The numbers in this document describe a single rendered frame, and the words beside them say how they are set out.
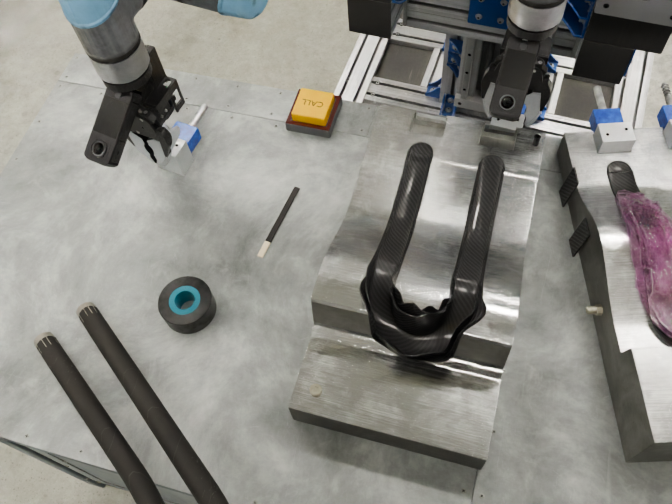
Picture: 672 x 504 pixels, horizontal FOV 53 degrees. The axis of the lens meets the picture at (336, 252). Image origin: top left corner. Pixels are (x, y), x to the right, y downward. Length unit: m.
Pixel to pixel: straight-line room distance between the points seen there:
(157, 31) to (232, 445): 1.93
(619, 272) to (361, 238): 0.35
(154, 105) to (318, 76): 1.39
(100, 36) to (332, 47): 1.61
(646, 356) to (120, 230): 0.80
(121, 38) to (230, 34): 1.65
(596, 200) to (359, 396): 0.46
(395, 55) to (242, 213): 1.13
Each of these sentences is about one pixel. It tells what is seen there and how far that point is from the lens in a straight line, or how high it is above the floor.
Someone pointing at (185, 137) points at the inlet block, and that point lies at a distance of 1.18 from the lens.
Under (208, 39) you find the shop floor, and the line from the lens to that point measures 2.58.
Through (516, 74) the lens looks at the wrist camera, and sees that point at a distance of 1.02.
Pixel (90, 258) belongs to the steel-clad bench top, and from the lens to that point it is 1.16.
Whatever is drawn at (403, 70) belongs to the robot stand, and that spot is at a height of 0.21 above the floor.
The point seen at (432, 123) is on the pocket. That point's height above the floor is 0.87.
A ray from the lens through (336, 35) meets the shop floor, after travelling 2.51.
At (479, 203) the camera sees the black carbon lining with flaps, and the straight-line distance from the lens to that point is 1.02.
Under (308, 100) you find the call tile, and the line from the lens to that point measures 1.20.
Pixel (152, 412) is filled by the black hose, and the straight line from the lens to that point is 0.93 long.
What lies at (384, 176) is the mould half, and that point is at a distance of 1.03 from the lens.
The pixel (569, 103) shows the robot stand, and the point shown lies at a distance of 2.07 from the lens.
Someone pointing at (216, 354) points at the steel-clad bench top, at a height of 0.80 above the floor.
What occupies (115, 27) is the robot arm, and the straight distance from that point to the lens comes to 0.94.
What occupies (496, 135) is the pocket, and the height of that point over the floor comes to 0.87.
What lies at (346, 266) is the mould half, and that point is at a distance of 0.90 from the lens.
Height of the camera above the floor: 1.73
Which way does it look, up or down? 61 degrees down
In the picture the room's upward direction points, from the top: 8 degrees counter-clockwise
